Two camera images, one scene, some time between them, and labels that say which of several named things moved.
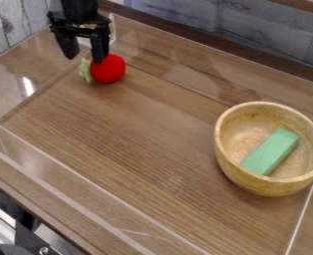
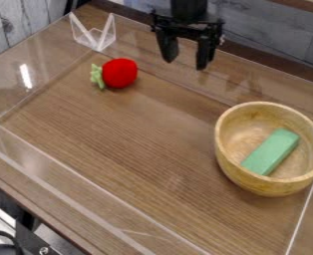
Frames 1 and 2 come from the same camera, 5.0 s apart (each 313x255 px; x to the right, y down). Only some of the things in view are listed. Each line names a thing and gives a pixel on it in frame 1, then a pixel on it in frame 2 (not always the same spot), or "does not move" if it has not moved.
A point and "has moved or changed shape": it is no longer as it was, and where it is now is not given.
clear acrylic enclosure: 191,157 does not move
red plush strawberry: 109,71 has moved or changed shape
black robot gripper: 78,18 -> 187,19
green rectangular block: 264,156 does not move
